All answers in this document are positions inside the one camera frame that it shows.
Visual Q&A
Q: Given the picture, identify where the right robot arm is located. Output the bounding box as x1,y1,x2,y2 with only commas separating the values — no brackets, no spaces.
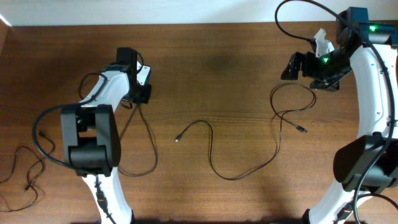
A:
281,7,397,223

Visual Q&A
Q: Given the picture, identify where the black micro USB cable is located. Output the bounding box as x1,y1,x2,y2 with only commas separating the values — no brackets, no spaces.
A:
0,130,56,213

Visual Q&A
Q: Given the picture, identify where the thick black USB cable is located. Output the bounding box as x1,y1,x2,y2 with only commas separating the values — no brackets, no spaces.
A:
117,102,159,178

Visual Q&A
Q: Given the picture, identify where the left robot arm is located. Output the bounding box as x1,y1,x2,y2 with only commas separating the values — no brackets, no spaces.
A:
60,47,152,223

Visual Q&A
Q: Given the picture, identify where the thin black USB cable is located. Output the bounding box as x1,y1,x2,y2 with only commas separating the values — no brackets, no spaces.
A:
174,82,317,181

